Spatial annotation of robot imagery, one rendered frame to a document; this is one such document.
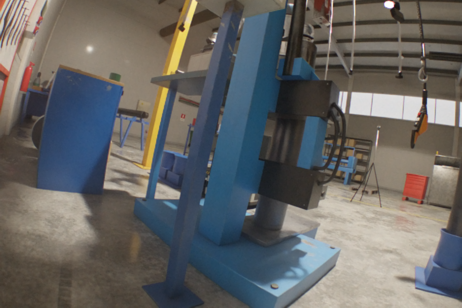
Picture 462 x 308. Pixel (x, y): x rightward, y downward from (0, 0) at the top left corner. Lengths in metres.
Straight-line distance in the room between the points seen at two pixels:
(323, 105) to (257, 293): 0.93
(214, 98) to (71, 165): 1.43
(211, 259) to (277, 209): 0.63
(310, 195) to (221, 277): 0.57
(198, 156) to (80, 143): 1.32
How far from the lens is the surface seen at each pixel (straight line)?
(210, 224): 1.30
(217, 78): 0.81
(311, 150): 1.21
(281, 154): 1.53
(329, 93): 1.25
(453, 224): 1.81
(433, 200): 9.06
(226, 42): 0.85
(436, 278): 1.83
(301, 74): 1.30
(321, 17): 2.10
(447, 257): 1.80
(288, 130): 1.54
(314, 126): 1.23
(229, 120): 1.24
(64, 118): 1.91
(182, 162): 2.94
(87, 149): 1.97
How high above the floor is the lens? 0.65
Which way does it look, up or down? 2 degrees up
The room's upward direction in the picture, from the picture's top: 12 degrees clockwise
